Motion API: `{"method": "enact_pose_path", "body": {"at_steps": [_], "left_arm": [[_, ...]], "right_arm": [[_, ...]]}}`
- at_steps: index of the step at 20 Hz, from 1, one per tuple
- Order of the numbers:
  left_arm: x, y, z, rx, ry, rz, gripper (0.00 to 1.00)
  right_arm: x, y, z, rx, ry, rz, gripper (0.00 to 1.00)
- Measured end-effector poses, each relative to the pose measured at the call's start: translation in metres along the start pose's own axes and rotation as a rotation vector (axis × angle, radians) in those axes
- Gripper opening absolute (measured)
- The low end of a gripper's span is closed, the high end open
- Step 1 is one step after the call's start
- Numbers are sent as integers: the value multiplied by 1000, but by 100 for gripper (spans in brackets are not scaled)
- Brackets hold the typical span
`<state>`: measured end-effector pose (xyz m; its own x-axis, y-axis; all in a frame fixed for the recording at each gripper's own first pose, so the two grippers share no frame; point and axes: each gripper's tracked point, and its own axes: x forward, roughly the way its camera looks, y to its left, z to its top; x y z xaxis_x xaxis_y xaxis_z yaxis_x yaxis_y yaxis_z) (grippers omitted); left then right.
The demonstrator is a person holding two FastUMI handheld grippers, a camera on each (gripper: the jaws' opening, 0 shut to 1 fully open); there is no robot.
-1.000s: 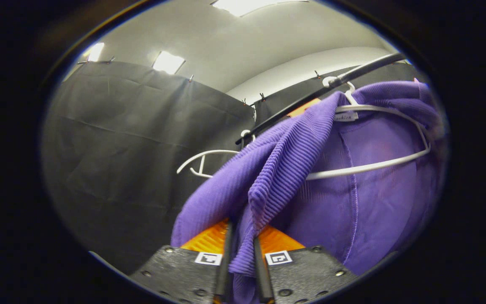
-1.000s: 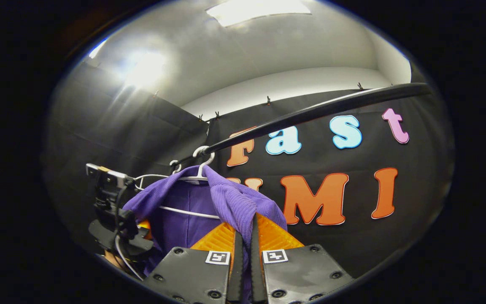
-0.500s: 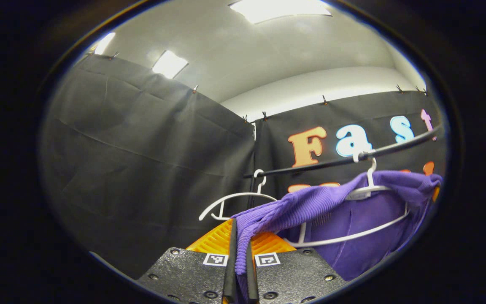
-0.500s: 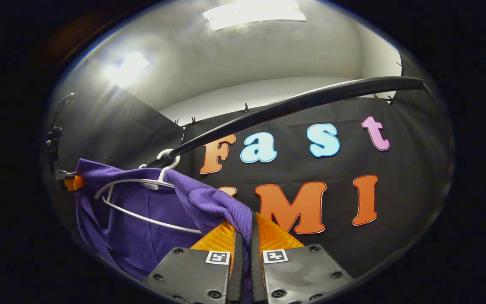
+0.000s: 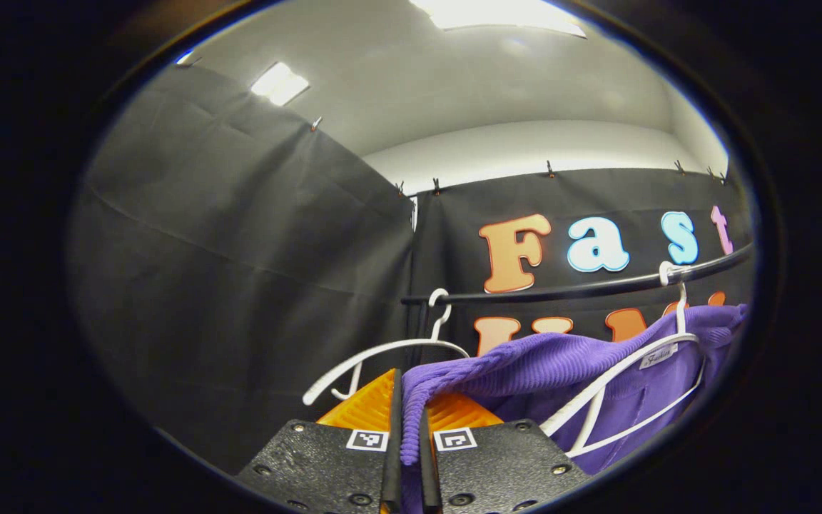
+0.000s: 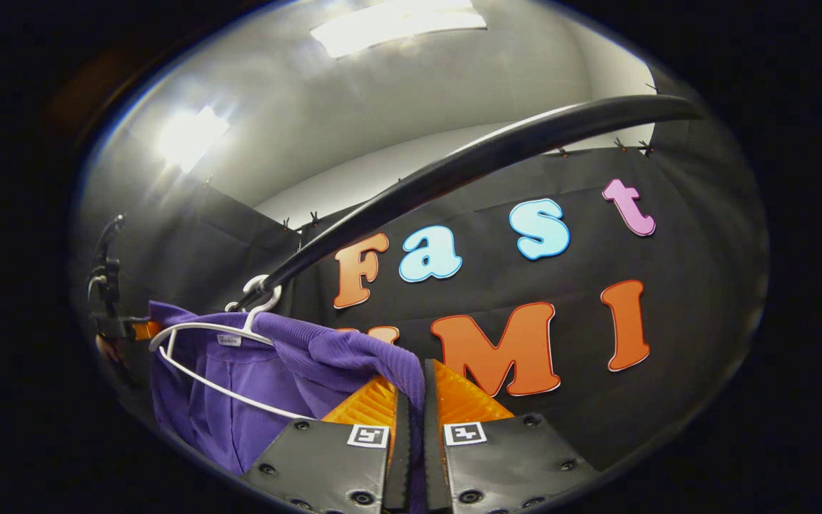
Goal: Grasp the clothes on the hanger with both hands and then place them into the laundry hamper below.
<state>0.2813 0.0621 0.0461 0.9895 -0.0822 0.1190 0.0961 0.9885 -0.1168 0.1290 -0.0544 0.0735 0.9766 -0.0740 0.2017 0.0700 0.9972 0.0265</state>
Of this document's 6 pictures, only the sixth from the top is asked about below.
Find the black backdrop cloth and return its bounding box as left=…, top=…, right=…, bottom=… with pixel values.
left=72, top=182, right=305, bottom=429
left=290, top=64, right=770, bottom=493

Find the rectangular ceiling light panel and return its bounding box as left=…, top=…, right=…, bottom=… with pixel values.
left=154, top=106, right=232, bottom=173
left=310, top=0, right=489, bottom=59

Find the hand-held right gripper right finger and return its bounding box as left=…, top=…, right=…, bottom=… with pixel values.
left=422, top=358, right=599, bottom=514

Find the row of small cloth clips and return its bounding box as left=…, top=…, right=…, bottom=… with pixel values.
left=208, top=82, right=658, bottom=231

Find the black metal clothes rack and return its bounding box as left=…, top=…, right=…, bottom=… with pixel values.
left=229, top=94, right=704, bottom=311

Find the purple corduroy shirt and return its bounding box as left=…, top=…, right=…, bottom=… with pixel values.
left=147, top=300, right=427, bottom=514

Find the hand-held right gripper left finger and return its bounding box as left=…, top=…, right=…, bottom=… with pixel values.
left=238, top=375, right=413, bottom=514

